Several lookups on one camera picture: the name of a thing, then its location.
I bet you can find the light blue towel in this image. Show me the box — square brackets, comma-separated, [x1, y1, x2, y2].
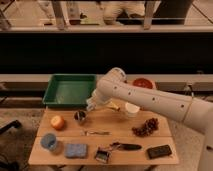
[86, 103, 99, 112]

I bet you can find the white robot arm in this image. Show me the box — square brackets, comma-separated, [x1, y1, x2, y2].
[86, 67, 213, 171]

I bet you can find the green plastic tray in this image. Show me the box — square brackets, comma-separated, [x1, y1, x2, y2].
[43, 74, 96, 108]

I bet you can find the white plastic cup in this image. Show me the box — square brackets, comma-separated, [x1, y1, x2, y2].
[125, 103, 140, 117]

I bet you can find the small metal cup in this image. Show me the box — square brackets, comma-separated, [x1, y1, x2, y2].
[74, 110, 86, 125]

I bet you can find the red bowl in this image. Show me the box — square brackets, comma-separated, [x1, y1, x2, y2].
[133, 78, 153, 89]

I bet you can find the metal fork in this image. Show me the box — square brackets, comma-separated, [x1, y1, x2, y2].
[82, 130, 110, 136]

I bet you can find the dark red grape bunch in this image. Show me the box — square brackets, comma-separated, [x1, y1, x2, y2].
[132, 118, 159, 137]

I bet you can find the small dark metal box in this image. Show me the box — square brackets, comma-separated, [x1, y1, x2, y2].
[95, 149, 110, 163]

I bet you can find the wooden table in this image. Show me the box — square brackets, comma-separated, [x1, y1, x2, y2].
[29, 100, 179, 165]

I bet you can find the orange apple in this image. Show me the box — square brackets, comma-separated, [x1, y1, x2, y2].
[50, 115, 65, 130]

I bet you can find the blue sponge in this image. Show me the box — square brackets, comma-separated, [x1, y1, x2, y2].
[65, 144, 87, 158]

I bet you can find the black rectangular wallet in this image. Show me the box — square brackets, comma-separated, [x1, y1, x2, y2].
[147, 145, 172, 159]

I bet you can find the blue plastic cup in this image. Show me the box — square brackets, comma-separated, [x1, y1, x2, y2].
[40, 133, 58, 152]

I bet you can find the black handled knife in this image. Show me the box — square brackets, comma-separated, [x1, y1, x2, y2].
[110, 142, 142, 151]

